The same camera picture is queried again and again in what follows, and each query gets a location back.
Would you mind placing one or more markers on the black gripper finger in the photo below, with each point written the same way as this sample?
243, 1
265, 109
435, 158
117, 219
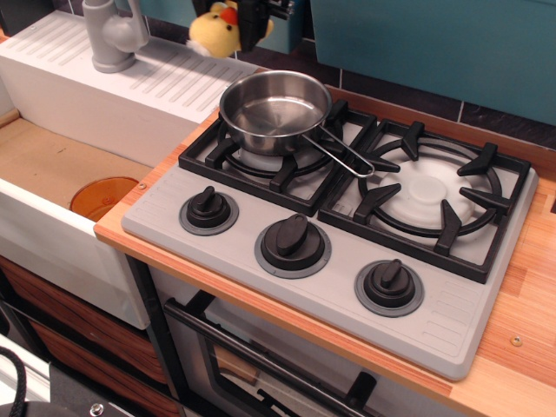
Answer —
254, 23
202, 6

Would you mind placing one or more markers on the yellow stuffed duck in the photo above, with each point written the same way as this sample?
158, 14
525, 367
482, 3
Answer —
216, 33

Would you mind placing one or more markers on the stainless steel pan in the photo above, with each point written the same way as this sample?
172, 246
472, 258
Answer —
281, 112

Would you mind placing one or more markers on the black left stove knob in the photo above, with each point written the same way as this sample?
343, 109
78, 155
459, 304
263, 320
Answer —
208, 213

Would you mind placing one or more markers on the black stove knob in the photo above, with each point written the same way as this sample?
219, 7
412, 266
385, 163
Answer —
389, 288
208, 213
293, 248

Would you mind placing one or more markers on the black middle stove knob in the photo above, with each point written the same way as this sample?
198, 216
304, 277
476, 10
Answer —
293, 248

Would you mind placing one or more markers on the grey toy stove top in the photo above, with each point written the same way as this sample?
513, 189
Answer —
442, 335

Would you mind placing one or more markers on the black right stove knob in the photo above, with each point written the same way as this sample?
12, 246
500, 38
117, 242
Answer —
389, 288

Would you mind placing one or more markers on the grey toy faucet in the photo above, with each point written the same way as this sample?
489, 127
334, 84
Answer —
114, 39

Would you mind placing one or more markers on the black left burner grate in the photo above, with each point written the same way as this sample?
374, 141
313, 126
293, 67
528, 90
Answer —
300, 181

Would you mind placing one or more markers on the black burner grate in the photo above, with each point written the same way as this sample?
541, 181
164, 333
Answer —
300, 181
450, 204

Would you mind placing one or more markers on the white toy sink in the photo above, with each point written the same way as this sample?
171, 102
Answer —
65, 125

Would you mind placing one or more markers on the orange plastic bowl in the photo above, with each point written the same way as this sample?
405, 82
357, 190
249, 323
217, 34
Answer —
97, 198

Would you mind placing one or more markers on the black right burner grate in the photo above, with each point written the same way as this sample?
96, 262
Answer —
450, 204

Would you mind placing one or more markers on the toy oven door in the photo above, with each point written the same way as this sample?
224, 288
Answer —
251, 367

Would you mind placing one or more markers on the wooden drawer front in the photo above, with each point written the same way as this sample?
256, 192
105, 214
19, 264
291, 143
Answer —
98, 349

